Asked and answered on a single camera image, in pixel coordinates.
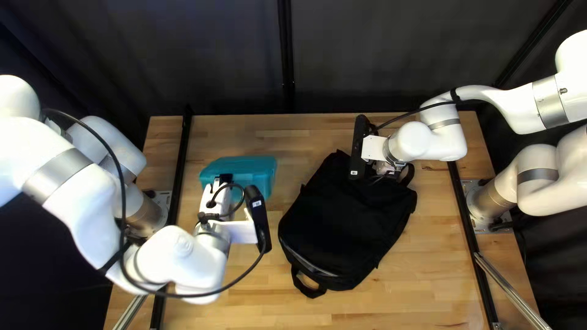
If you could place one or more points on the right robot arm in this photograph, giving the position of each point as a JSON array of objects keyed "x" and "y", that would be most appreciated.
[{"x": 504, "y": 103}]

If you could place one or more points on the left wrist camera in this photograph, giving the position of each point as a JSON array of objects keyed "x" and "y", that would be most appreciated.
[{"x": 257, "y": 215}]

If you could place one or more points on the translucent teal lunch box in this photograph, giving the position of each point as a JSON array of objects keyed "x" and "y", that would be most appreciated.
[{"x": 247, "y": 172}]

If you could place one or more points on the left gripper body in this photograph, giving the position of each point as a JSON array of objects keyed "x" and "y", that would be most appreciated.
[{"x": 220, "y": 227}]

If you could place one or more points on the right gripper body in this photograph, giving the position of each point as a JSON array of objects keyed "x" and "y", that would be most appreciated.
[{"x": 376, "y": 149}]

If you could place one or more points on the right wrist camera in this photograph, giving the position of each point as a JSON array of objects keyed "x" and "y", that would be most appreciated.
[{"x": 357, "y": 133}]

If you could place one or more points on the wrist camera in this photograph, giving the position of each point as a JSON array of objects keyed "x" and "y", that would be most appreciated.
[
  {"x": 257, "y": 215},
  {"x": 357, "y": 133}
]

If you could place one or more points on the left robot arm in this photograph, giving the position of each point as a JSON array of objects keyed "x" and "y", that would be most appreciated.
[{"x": 69, "y": 197}]

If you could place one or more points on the black backpack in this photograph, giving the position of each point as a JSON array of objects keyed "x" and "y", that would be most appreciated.
[{"x": 344, "y": 220}]

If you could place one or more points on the black frame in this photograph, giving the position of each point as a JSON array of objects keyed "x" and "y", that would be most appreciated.
[{"x": 285, "y": 55}]

